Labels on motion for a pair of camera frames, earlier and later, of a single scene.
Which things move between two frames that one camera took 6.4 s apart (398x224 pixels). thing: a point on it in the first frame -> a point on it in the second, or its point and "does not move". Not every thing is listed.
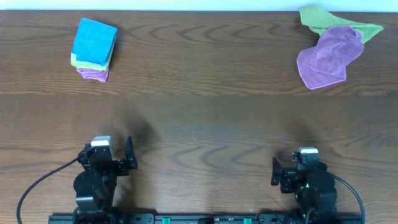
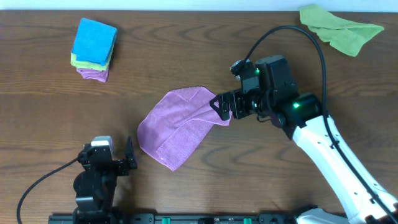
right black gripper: (288, 177) -> (223, 99)
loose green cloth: (319, 20) does not move
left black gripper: (116, 166) does not move
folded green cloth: (86, 65) does not move
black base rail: (278, 218) does not move
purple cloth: (325, 63) -> (174, 125)
